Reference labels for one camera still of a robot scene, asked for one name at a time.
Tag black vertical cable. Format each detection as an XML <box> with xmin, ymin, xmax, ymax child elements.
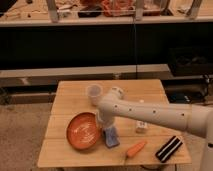
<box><xmin>132</xmin><ymin>13</ymin><xmax>139</xmax><ymax>80</ymax></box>

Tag clear plastic cup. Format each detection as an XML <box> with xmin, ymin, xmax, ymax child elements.
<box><xmin>86</xmin><ymin>84</ymin><xmax>103</xmax><ymax>106</ymax></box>

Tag wooden table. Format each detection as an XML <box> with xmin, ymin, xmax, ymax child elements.
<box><xmin>36</xmin><ymin>78</ymin><xmax>193</xmax><ymax>169</ymax></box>

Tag black white striped eraser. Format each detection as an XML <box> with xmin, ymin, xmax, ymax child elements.
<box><xmin>155</xmin><ymin>136</ymin><xmax>183</xmax><ymax>163</ymax></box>

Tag red object on shelf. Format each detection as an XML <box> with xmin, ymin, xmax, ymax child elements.
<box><xmin>101</xmin><ymin>0</ymin><xmax>135</xmax><ymax>17</ymax></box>

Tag orange carrot toy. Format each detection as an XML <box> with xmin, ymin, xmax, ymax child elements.
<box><xmin>126</xmin><ymin>141</ymin><xmax>146</xmax><ymax>158</ymax></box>

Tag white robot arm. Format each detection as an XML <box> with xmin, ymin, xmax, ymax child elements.
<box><xmin>97</xmin><ymin>87</ymin><xmax>213</xmax><ymax>171</ymax></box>

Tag orange ceramic bowl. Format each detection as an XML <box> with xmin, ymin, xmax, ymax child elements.
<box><xmin>66</xmin><ymin>112</ymin><xmax>101</xmax><ymax>150</ymax></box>

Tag white tube bottle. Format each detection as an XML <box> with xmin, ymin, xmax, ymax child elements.
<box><xmin>135</xmin><ymin>99</ymin><xmax>149</xmax><ymax>134</ymax></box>

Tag blue sponge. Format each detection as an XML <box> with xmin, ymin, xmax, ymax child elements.
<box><xmin>103</xmin><ymin>126</ymin><xmax>120</xmax><ymax>148</ymax></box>

